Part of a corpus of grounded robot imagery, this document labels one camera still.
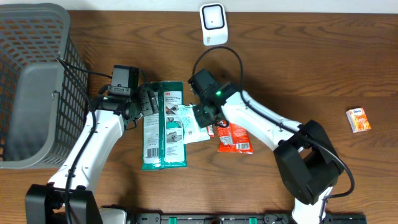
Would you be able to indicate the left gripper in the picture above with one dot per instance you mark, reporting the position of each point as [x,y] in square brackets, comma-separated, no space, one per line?
[148,102]

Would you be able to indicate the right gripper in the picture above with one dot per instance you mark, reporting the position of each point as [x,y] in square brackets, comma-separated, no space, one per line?
[201,120]

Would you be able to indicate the slim red stick packet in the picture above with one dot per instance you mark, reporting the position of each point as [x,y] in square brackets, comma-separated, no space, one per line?
[210,131]

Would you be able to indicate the teal wet wipes packet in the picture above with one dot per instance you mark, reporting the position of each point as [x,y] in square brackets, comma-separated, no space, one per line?
[191,130]

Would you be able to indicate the large red snack bag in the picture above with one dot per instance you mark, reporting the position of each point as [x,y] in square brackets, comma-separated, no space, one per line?
[233,138]

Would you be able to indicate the green white packet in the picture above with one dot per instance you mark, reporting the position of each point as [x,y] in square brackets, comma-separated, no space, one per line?
[163,146]

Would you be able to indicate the small orange snack packet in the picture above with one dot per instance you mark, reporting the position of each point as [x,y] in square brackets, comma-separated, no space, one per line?
[358,120]

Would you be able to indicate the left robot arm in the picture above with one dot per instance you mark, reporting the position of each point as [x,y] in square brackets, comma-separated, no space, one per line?
[69,196]

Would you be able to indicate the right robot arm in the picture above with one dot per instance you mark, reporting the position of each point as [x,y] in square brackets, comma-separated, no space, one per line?
[306,159]

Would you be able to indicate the white barcode scanner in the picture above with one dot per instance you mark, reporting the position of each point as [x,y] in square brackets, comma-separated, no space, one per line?
[214,24]

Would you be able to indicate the grey plastic mesh basket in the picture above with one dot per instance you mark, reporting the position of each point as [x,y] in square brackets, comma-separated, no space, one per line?
[43,79]

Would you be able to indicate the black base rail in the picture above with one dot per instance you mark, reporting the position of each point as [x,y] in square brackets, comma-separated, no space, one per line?
[268,218]

